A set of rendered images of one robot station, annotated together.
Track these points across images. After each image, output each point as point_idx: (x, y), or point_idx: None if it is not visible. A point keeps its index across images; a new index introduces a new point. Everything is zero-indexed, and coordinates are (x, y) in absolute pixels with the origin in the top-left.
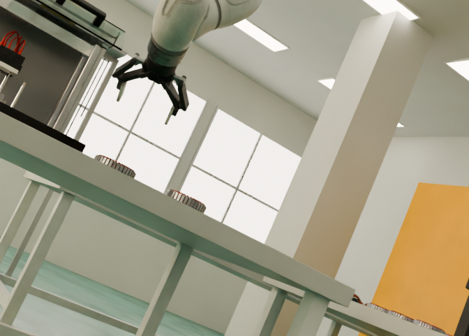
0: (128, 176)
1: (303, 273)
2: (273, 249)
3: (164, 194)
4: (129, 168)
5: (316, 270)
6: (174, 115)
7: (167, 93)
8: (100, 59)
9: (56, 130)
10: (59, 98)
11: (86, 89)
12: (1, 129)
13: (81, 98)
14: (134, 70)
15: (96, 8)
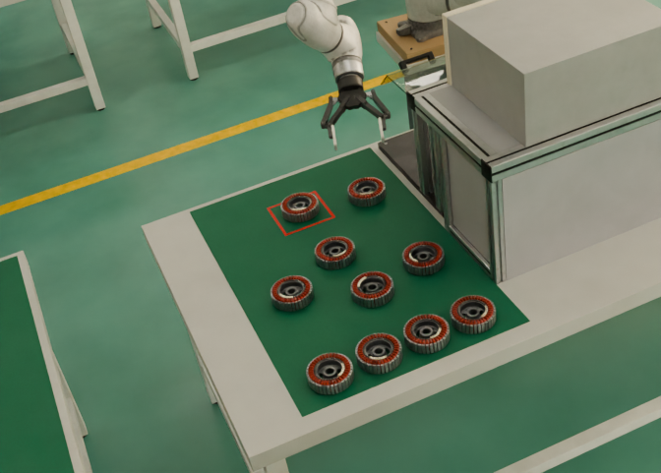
0: (344, 153)
1: None
2: (225, 196)
3: (318, 162)
4: (352, 182)
5: (183, 210)
6: (330, 138)
7: (339, 116)
8: (412, 117)
9: (396, 136)
10: None
11: (415, 145)
12: None
13: (416, 151)
14: (373, 106)
15: (406, 59)
